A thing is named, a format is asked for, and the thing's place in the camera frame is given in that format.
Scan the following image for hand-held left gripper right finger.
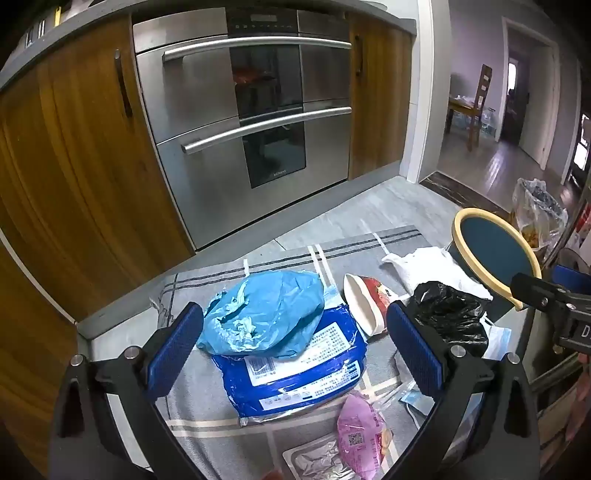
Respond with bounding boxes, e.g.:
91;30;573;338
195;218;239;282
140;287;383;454
385;301;540;480

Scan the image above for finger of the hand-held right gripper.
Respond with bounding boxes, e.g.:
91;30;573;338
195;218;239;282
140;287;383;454
556;264;591;288
510;272;573;319

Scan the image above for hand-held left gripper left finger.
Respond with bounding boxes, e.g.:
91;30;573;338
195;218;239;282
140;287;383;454
48;303;204;480

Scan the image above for clear wrapper with blue item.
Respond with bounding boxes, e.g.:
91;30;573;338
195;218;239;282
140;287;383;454
383;378;437;416

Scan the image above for black plastic bag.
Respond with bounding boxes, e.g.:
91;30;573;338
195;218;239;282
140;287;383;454
406;281;490;358

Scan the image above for blue bucket with yellow rim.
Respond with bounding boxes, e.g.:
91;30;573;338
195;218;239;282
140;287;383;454
452;208;542;310

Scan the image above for light blue face mask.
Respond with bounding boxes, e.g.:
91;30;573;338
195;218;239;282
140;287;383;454
480;314;513;361

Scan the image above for red and white snack bag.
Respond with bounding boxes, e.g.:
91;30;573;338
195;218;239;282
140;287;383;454
342;273;402;339

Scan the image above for white plastic bag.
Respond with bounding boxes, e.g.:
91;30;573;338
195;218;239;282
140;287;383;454
381;247;494;303

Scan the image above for light blue plastic bag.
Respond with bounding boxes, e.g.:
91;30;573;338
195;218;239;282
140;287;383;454
196;270;326;358

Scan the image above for pink snack packet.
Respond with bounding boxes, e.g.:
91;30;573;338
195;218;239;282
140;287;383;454
336;392;393;480

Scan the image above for blue printed package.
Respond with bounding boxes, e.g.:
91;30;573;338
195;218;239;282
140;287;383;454
211;307;368;418

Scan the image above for silver foil packet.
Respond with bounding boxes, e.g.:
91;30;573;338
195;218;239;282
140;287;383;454
281;436;352;480

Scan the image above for bin with clear plastic liner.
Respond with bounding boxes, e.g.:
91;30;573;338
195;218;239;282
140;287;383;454
510;178;568;252

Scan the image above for grey plaid cloth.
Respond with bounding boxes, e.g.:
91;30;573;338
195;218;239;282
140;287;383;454
150;224;490;480

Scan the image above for white interior door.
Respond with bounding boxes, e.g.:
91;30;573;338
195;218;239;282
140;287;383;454
521;44;555;169

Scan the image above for wide wooden cabinet door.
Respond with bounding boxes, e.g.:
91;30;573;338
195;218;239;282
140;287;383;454
44;14;195;319

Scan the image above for stainless steel built-in oven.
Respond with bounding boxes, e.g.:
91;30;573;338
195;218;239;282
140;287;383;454
133;8;354;252

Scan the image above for wooden dining chair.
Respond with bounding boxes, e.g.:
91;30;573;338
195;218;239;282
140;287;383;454
447;65;494;151

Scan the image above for plain wooden cabinet door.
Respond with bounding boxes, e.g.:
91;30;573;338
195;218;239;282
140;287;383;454
0;65;79;462

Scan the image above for narrow wooden cabinet door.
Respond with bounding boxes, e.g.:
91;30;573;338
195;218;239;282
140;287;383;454
348;11;413;182

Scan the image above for steel oven bar handle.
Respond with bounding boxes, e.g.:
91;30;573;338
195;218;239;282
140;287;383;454
161;38;352;63
181;106;353;154

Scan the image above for dark wide cabinet door handle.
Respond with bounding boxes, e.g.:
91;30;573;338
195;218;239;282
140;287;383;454
114;50;134;118

